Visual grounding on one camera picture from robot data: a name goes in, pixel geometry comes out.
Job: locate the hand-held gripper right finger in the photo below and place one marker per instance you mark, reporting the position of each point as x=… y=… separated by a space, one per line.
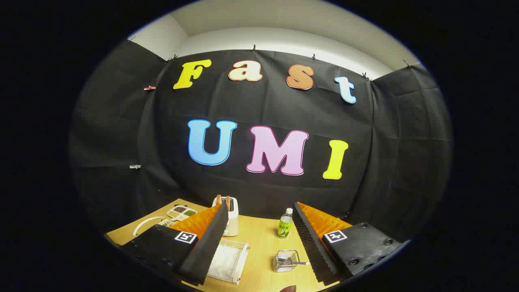
x=312 y=251

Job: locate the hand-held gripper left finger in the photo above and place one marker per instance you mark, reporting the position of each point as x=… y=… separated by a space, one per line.
x=206 y=251

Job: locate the green label drink bottle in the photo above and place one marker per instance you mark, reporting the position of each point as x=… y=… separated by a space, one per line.
x=284 y=229

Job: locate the white toaster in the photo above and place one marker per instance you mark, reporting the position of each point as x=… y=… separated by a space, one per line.
x=232 y=223

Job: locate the white compartment tray with beans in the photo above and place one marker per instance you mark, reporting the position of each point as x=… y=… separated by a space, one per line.
x=180 y=213

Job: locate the black backdrop cloth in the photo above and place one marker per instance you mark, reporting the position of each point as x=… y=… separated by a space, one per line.
x=263 y=109

